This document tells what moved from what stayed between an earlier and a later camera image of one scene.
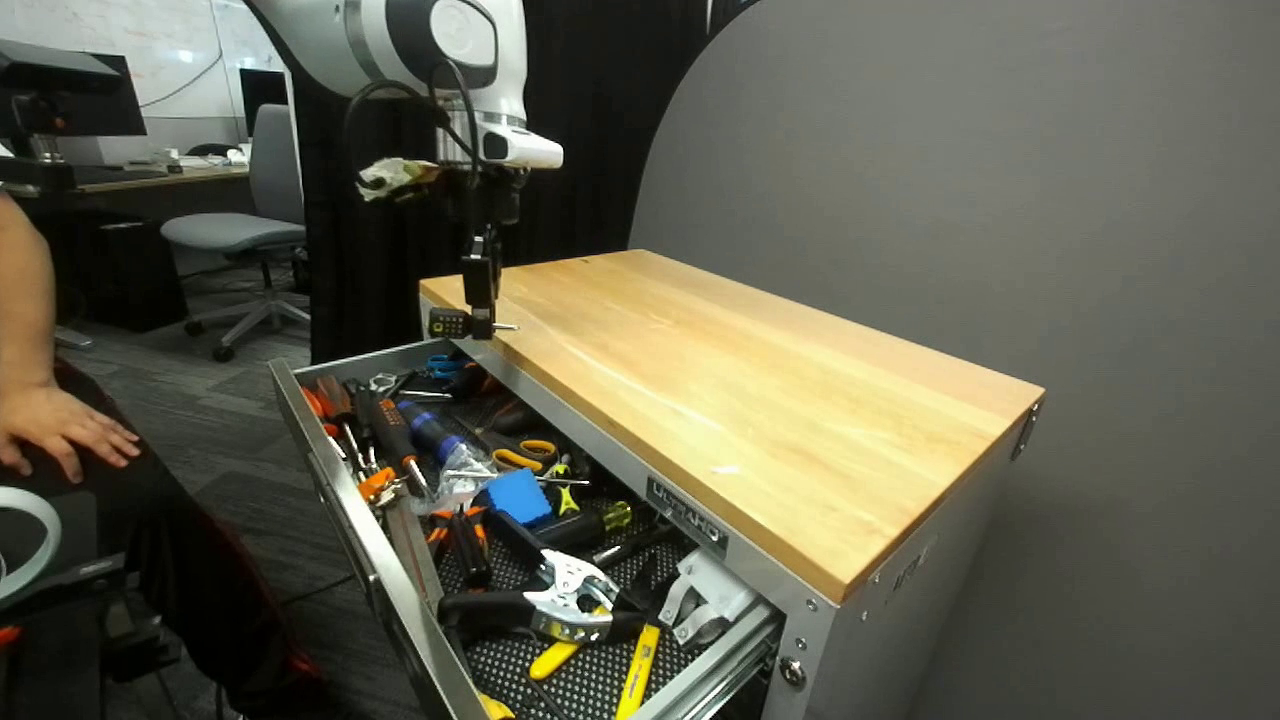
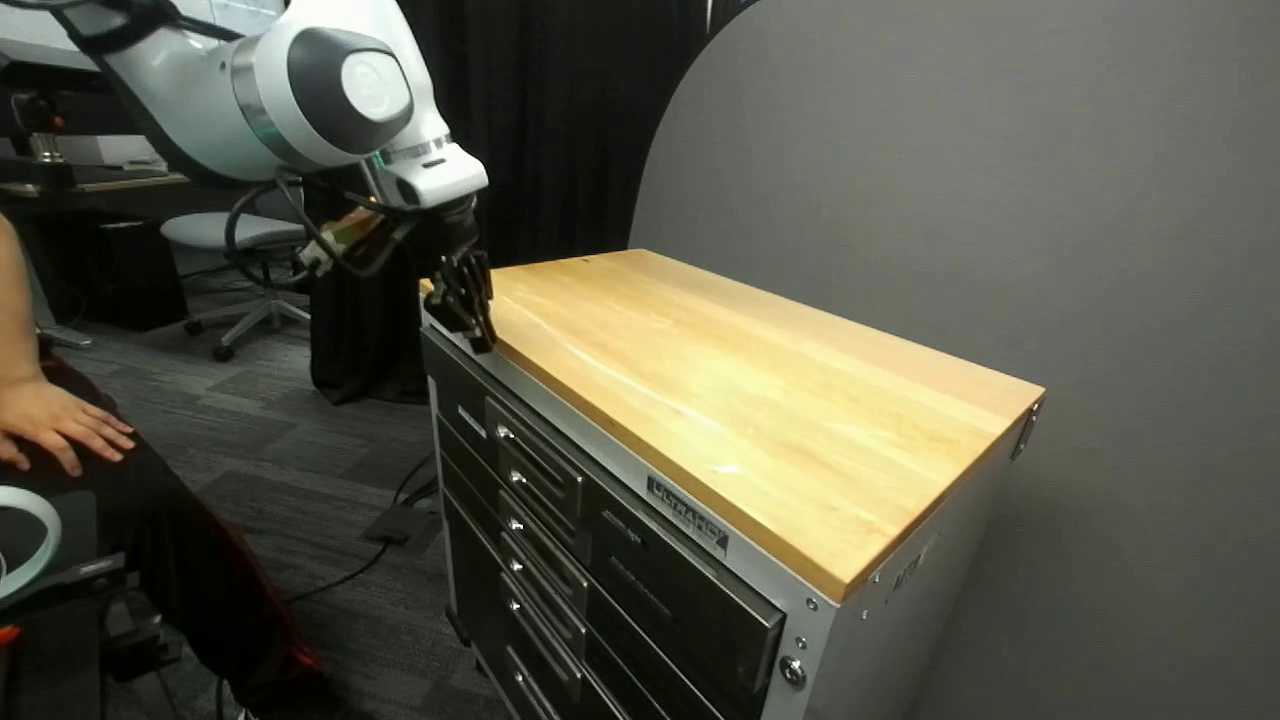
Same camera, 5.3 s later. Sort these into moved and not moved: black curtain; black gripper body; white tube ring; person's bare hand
Moved: black gripper body
Not moved: person's bare hand; white tube ring; black curtain
